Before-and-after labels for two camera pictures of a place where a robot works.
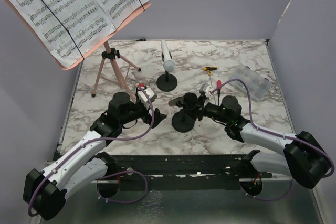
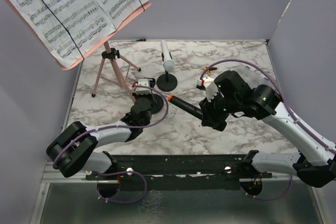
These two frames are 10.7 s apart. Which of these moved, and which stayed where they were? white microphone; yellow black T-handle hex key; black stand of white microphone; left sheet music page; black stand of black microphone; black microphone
Moved: black stand of black microphone; black microphone
Stayed: black stand of white microphone; left sheet music page; yellow black T-handle hex key; white microphone
